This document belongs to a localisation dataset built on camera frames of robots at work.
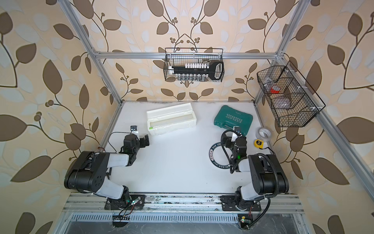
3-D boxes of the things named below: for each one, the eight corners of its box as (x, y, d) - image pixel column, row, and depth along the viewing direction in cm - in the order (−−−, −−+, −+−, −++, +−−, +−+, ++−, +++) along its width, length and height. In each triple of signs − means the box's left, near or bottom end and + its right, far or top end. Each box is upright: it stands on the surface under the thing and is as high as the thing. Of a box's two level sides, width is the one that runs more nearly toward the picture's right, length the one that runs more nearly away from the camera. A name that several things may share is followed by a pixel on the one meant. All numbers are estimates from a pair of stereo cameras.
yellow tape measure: (253, 146, 97) (255, 144, 95) (253, 141, 100) (255, 138, 97) (261, 148, 96) (263, 146, 94) (261, 143, 99) (263, 140, 96)
